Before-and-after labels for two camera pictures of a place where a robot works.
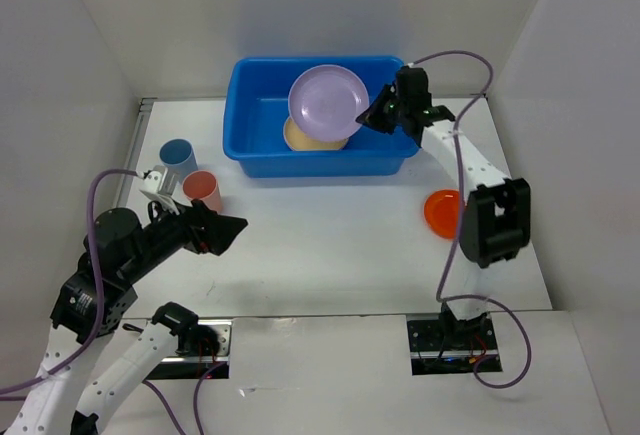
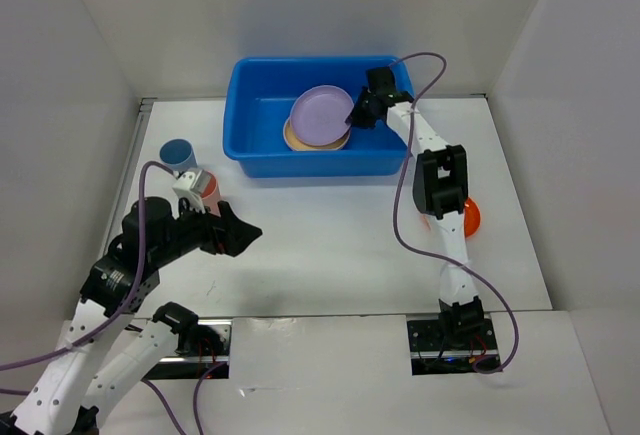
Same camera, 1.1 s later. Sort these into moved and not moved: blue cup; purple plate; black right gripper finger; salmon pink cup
Moved: black right gripper finger; purple plate
Not moved: blue cup; salmon pink cup
